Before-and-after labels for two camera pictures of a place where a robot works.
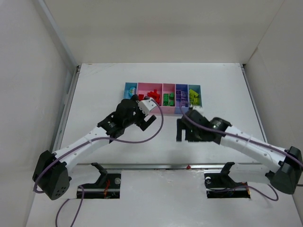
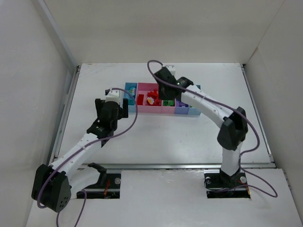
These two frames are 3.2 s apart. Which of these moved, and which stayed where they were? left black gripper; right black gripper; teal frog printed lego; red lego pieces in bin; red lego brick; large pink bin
Moved: left black gripper; right black gripper
Stayed: red lego brick; large pink bin; teal frog printed lego; red lego pieces in bin
